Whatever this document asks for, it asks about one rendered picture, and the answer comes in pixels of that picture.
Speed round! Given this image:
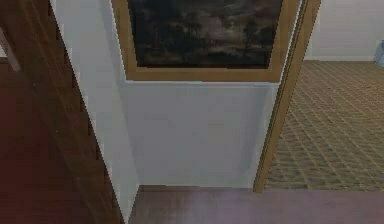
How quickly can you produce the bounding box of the pale blue object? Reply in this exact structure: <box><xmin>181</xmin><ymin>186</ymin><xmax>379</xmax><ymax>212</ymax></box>
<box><xmin>373</xmin><ymin>39</ymin><xmax>384</xmax><ymax>68</ymax></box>

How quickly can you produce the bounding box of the dark brown wooden door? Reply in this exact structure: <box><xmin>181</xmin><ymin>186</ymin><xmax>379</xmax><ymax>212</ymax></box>
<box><xmin>0</xmin><ymin>0</ymin><xmax>126</xmax><ymax>224</ymax></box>

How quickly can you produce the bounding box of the light wooden door frame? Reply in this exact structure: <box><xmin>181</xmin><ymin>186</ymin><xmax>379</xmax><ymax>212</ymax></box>
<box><xmin>252</xmin><ymin>0</ymin><xmax>322</xmax><ymax>195</ymax></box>

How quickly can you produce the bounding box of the dark landscape painting wooden frame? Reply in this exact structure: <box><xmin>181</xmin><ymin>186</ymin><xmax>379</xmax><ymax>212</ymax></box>
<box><xmin>110</xmin><ymin>0</ymin><xmax>302</xmax><ymax>83</ymax></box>

